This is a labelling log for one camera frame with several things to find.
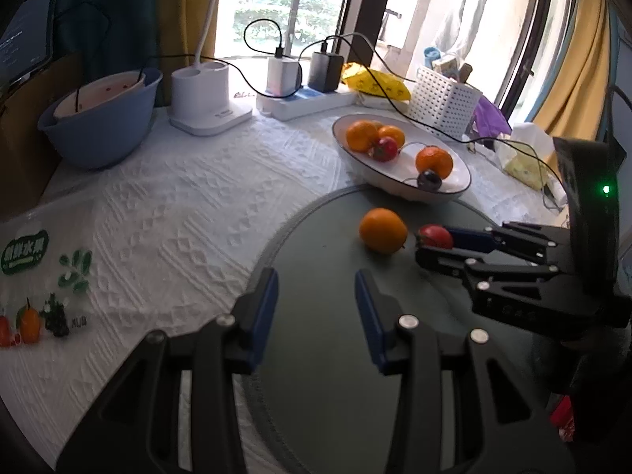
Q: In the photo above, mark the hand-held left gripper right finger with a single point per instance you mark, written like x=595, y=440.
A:
x=369, y=316

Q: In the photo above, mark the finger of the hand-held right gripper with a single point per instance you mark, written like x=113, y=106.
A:
x=444, y=261
x=469, y=239

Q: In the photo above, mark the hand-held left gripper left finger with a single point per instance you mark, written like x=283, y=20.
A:
x=261, y=316

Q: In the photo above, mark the red tomato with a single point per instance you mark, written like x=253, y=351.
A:
x=434, y=236
x=385, y=149

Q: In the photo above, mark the large orange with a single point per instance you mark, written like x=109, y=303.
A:
x=382, y=229

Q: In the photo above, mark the white oval plate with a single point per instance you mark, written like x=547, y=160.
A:
x=375, y=174

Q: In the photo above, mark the small orange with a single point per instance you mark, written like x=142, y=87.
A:
x=393, y=133

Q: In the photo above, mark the white adapter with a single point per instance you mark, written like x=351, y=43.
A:
x=557, y=190

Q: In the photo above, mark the dark cherry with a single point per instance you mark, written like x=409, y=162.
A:
x=429, y=180

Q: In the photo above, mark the yellow-green packet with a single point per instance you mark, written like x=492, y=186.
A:
x=526, y=170

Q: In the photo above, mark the round green table mat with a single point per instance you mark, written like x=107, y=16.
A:
x=316, y=405

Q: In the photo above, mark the white tissue box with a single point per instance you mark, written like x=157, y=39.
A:
x=531, y=140

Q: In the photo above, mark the purple plastic bag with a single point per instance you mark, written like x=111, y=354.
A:
x=489, y=113

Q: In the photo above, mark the white textured tablecloth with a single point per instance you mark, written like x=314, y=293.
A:
x=173, y=207

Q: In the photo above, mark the white perforated basket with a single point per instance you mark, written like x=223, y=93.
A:
x=444, y=98

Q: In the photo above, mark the brown bottle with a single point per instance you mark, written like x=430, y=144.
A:
x=465, y=71

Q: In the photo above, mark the cream small box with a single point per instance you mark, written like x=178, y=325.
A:
x=446, y=65

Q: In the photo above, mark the yellow curtain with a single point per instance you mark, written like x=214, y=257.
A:
x=185, y=5
x=577, y=59

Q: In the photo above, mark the yellow plastic bag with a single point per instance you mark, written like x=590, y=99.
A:
x=380, y=84

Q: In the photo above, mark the blue capped item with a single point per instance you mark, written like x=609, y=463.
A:
x=431, y=54

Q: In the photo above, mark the white power strip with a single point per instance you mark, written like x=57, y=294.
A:
x=306, y=103

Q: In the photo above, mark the clear fruit-print plastic bag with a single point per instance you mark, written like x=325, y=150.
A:
x=44, y=276

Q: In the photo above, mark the black charger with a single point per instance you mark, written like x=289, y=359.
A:
x=325, y=71

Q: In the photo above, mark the hanging pale clothes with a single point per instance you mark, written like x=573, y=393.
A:
x=464, y=15

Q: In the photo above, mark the white lamp base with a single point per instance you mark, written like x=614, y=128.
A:
x=202, y=94

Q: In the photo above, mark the blue bowl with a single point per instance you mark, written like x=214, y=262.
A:
x=98, y=143

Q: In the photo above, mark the white charger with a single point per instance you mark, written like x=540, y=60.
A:
x=282, y=76

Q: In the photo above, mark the pink bowl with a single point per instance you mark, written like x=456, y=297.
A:
x=108, y=91

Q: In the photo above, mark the brown cardboard box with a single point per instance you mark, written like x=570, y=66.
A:
x=24, y=148

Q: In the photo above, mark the dark green curtain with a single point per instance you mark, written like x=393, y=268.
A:
x=123, y=0

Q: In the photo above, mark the dark monitor screen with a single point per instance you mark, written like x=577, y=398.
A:
x=27, y=34

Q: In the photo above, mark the dark window frame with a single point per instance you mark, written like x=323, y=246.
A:
x=368, y=5

